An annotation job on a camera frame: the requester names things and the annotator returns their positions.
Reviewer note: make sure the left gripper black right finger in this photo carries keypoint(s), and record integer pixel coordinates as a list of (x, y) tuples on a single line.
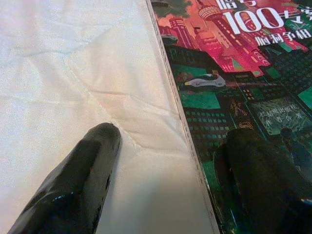
[(263, 185)]

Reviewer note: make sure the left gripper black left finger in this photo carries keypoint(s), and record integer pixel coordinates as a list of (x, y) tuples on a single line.
[(80, 180)]

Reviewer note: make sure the red green city cover book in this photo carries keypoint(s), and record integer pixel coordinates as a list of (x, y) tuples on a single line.
[(207, 73)]

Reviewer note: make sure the white bed sheet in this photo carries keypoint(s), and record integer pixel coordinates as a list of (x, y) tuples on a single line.
[(73, 53)]

